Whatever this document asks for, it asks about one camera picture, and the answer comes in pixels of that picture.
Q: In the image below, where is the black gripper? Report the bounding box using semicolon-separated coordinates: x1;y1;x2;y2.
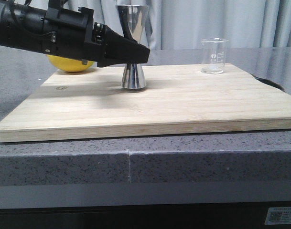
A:
41;7;150;67

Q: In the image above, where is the steel jigger with gold band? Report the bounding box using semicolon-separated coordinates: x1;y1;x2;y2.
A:
116;5;149;90

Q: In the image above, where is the small glass beaker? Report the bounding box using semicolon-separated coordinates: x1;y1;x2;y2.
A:
201;38;228;74

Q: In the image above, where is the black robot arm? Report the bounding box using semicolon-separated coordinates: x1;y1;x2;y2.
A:
0;0;150;67

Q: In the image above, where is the yellow lemon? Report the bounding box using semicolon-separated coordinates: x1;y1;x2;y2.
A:
46;55;94;73

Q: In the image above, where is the grey curtain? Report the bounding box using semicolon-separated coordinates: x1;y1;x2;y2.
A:
65;0;291;50

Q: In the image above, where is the bamboo cutting board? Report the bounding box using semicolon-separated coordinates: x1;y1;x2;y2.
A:
0;64;291;142

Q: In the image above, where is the white QR code label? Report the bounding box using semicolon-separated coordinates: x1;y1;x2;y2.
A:
265;207;291;225

